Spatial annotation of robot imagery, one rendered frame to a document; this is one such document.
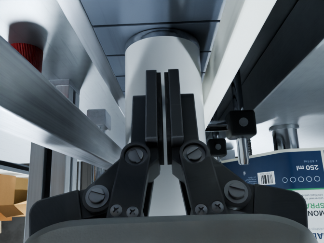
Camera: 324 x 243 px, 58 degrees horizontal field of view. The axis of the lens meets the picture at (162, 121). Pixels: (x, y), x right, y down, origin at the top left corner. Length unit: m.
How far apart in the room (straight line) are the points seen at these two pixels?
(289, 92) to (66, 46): 0.24
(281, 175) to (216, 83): 0.33
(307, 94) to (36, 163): 0.32
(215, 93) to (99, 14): 0.09
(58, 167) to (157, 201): 0.23
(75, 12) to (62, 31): 0.12
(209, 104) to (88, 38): 0.10
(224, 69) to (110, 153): 0.08
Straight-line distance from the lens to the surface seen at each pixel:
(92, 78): 0.39
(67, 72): 0.38
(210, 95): 0.20
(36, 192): 0.38
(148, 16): 0.18
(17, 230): 5.22
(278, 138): 0.49
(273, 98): 0.35
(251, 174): 0.54
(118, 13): 0.18
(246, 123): 0.33
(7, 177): 2.79
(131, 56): 0.19
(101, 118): 0.34
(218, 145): 0.50
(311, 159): 0.50
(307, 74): 0.29
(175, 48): 0.18
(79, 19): 0.19
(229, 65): 0.16
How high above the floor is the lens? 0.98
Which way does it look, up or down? 14 degrees down
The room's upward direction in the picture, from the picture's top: 178 degrees clockwise
